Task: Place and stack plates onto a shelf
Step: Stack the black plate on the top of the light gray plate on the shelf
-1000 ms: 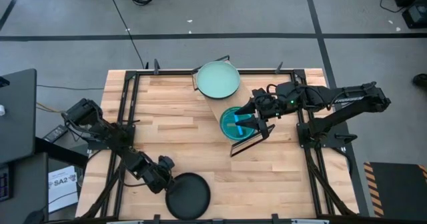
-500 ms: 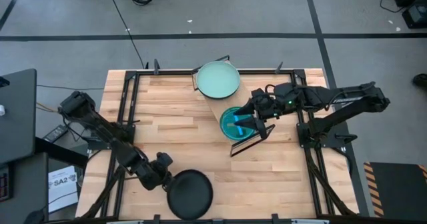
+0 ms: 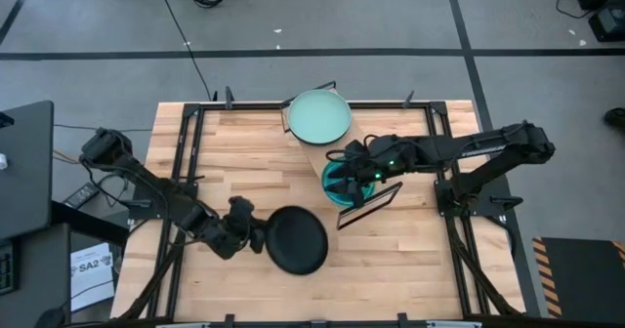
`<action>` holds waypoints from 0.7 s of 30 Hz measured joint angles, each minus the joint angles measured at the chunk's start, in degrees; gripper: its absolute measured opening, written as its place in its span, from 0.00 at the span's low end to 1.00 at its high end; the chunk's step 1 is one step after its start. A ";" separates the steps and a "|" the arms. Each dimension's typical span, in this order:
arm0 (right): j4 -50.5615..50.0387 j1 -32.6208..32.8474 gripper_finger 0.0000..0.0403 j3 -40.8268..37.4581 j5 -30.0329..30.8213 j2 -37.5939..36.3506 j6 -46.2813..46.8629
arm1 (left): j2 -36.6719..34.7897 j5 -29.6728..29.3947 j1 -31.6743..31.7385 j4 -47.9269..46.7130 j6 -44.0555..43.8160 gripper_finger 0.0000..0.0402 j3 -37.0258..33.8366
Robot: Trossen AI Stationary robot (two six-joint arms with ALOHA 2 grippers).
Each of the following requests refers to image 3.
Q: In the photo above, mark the black round plate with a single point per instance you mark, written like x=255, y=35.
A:
x=298, y=242

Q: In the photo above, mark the dark keypad device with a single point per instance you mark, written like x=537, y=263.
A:
x=9, y=269

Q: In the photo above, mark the black aluminium table frame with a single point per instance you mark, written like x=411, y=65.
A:
x=390, y=106

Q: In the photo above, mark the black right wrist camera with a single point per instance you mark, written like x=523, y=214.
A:
x=352, y=152

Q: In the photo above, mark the person's foot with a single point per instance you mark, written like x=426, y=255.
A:
x=616, y=118

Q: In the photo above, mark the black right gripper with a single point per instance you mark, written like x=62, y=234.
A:
x=381, y=162

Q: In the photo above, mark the black yellow hazard mat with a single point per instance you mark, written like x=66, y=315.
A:
x=586, y=279

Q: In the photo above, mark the white paper sheet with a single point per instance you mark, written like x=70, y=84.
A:
x=93, y=289

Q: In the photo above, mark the small white object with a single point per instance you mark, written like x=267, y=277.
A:
x=3, y=162

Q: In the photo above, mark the wooden shelf with black frame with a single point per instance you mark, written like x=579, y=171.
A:
x=317, y=154

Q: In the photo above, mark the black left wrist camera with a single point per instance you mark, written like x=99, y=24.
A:
x=241, y=206

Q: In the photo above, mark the black power adapter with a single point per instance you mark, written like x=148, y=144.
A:
x=80, y=196

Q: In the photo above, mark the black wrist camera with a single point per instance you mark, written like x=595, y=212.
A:
x=241, y=206
x=352, y=152

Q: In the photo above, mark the pale green round plate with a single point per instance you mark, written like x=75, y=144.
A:
x=320, y=118

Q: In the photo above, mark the black computer mouse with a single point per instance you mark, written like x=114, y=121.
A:
x=51, y=319

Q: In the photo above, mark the black equipment case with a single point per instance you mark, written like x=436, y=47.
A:
x=608, y=23

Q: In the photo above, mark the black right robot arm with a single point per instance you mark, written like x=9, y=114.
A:
x=464, y=150

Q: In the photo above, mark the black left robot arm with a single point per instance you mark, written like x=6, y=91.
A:
x=146, y=181

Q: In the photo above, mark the blue cup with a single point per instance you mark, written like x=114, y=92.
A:
x=332, y=193

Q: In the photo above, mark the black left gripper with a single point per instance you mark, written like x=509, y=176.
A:
x=229, y=237

